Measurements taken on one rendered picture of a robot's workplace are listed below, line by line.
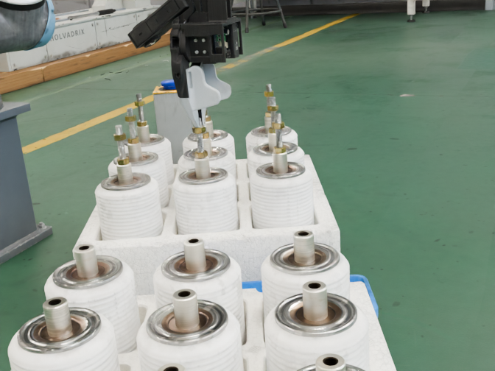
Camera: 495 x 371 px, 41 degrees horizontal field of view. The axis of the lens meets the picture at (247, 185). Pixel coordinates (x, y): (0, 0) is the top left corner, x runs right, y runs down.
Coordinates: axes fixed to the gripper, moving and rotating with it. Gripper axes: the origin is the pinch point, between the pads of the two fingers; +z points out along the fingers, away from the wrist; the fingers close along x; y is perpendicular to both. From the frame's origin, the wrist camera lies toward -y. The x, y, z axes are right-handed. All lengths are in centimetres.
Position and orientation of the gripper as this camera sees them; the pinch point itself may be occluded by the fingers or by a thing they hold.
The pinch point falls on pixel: (194, 117)
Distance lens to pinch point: 99.8
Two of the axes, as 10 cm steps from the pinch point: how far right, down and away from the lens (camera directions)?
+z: 0.7, 9.4, 3.3
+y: 9.4, 0.5, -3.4
